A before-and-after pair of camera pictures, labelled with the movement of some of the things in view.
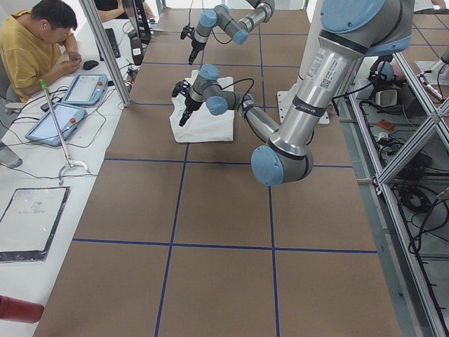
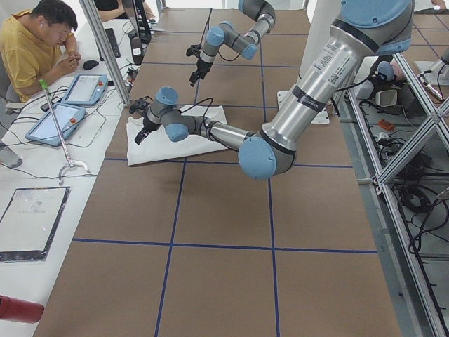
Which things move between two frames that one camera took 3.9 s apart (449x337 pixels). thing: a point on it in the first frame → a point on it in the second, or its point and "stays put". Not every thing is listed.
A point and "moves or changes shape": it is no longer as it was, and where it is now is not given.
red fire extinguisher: (19, 310) stays put
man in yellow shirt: (38, 43) stays put
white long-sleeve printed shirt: (203, 126) moves or changes shape
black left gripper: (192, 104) → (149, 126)
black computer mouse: (90, 64) stays put
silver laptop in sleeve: (29, 222) stays put
